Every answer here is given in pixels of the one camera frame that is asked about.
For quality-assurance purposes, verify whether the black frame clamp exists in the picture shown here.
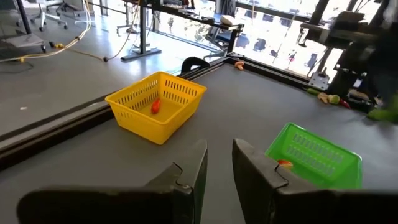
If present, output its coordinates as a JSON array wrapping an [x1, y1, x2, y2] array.
[[180, 56, 211, 75]]

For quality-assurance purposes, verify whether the orange toy chili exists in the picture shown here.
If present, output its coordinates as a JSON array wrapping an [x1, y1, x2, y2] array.
[[150, 98, 162, 115]]

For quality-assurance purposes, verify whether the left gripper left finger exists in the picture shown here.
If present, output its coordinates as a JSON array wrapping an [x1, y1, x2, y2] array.
[[17, 139, 208, 224]]

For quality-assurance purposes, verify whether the black desk leg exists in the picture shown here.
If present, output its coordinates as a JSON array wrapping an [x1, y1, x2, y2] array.
[[120, 0, 162, 62]]

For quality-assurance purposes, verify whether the grey floor platform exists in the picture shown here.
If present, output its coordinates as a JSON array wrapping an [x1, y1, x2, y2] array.
[[0, 32, 47, 54]]

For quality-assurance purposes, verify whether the black desk top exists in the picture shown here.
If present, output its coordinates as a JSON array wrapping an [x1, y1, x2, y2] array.
[[123, 0, 245, 32]]

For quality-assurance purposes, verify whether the white object on desk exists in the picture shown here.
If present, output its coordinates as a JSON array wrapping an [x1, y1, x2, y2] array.
[[220, 14, 239, 26]]

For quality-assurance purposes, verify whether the black pole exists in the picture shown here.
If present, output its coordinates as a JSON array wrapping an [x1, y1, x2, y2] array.
[[14, 0, 32, 35]]

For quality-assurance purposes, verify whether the beige toy mushroom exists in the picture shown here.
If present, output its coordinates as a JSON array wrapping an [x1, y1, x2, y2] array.
[[317, 91, 330, 105]]

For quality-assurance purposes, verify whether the dark office chair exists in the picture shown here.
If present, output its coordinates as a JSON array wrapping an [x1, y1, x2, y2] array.
[[46, 0, 82, 18]]

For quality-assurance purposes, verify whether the dark cluttered desk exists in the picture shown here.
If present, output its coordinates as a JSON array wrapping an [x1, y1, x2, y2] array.
[[297, 11, 383, 50]]

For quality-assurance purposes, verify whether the thin floor cable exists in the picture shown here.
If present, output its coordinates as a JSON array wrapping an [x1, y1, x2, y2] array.
[[70, 0, 141, 63]]

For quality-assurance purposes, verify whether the green plastic basket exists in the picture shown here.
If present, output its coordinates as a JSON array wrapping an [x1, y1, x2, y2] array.
[[264, 121, 364, 190]]

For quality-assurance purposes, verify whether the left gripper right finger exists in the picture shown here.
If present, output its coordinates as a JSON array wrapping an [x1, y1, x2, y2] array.
[[231, 138, 398, 224]]

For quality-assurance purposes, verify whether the white office chair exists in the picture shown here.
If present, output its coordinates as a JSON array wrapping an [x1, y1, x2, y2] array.
[[29, 0, 69, 32]]

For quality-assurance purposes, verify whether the yellow plastic basket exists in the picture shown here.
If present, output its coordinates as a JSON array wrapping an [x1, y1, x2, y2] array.
[[104, 70, 208, 146]]

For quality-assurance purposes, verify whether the black aluminium table frame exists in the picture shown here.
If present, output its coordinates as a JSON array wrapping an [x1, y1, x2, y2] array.
[[0, 52, 377, 172]]

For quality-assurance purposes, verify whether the red cap toy mushroom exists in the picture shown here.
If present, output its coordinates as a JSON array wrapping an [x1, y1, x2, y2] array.
[[276, 159, 294, 171]]

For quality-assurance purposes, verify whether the cream yellow floor cable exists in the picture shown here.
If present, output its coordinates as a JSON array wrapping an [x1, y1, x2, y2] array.
[[0, 0, 93, 63]]

